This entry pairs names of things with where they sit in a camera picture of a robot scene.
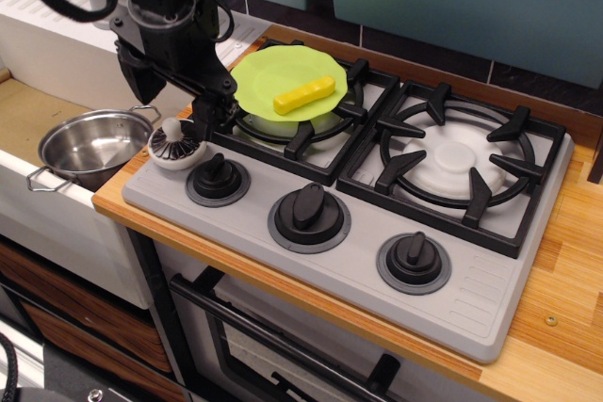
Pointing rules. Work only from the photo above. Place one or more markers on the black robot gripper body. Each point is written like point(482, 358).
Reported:
point(183, 53)

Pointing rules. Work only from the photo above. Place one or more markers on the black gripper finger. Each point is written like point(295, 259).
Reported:
point(144, 82)
point(212, 113)

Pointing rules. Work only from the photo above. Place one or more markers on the white toy mushroom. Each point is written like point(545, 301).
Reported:
point(175, 146)

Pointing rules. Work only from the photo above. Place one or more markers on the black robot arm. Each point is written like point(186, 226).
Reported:
point(169, 11)

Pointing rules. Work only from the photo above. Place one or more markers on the lime green plate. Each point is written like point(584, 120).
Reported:
point(265, 74)

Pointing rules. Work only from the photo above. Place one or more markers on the stainless steel pot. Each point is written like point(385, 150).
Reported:
point(88, 149)

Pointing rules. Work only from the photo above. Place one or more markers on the white toy sink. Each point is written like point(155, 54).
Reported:
point(64, 67)

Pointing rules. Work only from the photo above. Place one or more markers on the black left stove knob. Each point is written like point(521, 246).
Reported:
point(218, 182)

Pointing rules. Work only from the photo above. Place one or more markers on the black stove knob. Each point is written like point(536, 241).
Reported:
point(413, 264)
point(310, 220)
point(218, 182)

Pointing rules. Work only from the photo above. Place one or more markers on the black left burner grate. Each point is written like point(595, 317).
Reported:
point(322, 162)

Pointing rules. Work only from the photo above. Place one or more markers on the black burner grate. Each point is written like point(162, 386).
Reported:
point(529, 149)
point(322, 162)

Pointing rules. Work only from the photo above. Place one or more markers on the white left burner cap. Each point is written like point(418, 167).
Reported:
point(280, 132)

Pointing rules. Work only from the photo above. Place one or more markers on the white burner cap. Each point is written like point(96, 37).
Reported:
point(280, 132)
point(452, 151)

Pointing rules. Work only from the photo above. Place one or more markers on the black middle stove knob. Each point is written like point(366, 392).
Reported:
point(310, 220)

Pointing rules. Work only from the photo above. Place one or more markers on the black right burner grate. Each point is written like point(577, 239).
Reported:
point(529, 149)

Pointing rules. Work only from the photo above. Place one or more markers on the white right burner cap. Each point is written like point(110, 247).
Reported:
point(452, 151)

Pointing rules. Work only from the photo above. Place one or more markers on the wooden drawer front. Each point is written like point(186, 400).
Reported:
point(89, 323)

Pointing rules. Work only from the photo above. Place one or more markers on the black right stove knob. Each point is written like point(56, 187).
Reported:
point(413, 264)

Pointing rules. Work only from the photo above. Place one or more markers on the grey toy stovetop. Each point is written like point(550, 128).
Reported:
point(471, 314)

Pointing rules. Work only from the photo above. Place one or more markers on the black oven door handle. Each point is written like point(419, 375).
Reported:
point(277, 342)

